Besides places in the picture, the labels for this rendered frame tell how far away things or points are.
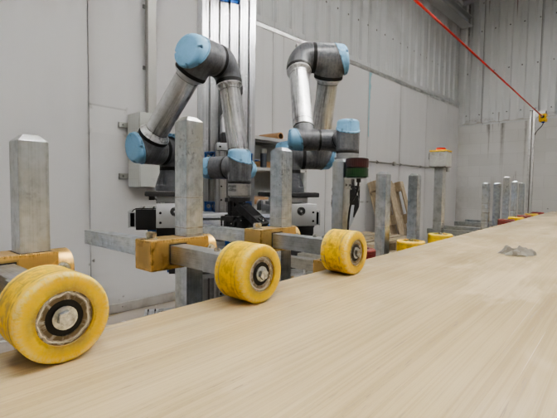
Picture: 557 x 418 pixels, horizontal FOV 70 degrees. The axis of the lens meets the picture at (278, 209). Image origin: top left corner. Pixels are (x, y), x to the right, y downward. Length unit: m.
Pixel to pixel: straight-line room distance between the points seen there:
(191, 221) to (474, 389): 0.50
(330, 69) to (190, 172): 1.04
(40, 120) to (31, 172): 2.79
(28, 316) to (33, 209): 0.23
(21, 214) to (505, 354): 0.56
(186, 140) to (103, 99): 2.87
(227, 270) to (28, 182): 0.27
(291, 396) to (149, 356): 0.15
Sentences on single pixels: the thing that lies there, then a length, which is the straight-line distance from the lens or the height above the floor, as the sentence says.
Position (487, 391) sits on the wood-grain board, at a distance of 0.38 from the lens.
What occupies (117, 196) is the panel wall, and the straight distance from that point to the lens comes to 3.53.
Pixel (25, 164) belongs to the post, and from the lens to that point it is 0.59.
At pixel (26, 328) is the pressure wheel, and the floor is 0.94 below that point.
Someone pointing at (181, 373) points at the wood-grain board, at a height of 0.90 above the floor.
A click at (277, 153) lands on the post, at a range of 0.88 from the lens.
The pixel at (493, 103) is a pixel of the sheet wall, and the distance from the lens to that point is 9.32.
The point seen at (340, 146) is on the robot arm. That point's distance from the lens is 1.31.
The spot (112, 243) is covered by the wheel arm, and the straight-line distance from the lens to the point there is 0.85.
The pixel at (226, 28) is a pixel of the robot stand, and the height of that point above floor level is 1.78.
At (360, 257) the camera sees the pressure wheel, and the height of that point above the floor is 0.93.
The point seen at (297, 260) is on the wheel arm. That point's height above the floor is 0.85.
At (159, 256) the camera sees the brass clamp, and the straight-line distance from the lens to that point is 0.67.
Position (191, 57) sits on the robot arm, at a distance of 1.41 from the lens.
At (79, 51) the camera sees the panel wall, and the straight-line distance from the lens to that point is 3.57.
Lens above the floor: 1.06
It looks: 3 degrees down
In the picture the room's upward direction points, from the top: 1 degrees clockwise
